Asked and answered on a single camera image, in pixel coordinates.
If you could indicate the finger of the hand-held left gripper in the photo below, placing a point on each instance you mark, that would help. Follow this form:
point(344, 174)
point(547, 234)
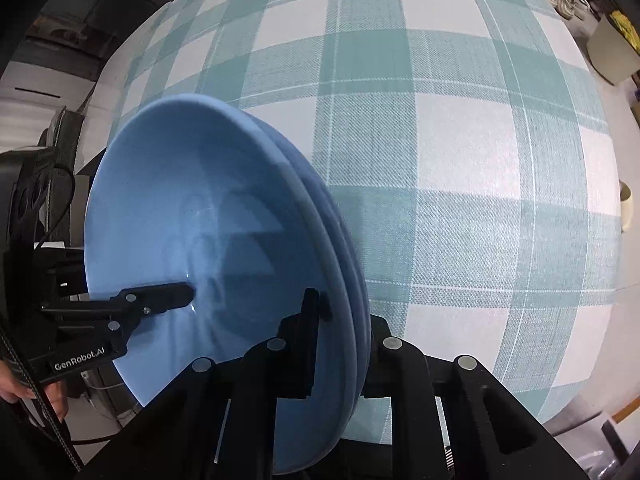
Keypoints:
point(165, 296)

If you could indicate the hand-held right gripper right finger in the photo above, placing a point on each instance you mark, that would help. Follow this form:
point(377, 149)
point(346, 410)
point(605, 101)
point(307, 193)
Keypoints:
point(387, 342)

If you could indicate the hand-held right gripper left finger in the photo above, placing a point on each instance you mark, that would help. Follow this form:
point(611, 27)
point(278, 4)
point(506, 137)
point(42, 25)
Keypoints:
point(310, 310)

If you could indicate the blue bowl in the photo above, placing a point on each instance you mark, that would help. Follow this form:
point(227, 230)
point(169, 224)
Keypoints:
point(200, 210)
point(362, 320)
point(350, 310)

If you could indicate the person's left hand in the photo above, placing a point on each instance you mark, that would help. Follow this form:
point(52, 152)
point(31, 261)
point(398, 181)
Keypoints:
point(10, 382)

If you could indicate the teal checked tablecloth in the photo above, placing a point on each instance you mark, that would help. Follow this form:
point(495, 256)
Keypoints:
point(450, 160)

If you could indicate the beige storage bin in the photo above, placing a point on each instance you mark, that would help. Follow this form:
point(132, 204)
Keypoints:
point(607, 60)

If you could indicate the yellow bag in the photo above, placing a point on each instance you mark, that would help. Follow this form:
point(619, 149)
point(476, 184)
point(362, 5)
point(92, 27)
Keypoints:
point(627, 30)

